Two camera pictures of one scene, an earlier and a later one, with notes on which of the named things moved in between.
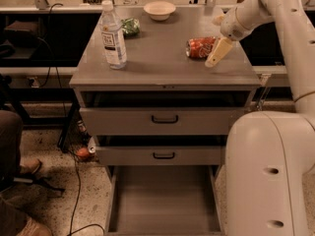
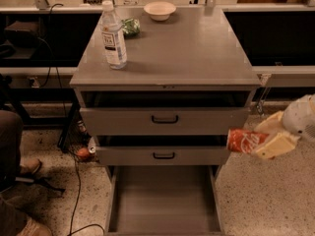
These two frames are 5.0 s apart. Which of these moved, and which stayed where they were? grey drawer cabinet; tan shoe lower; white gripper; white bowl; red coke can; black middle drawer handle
Moved: red coke can; white gripper
Stayed: white bowl; grey drawer cabinet; black middle drawer handle; tan shoe lower
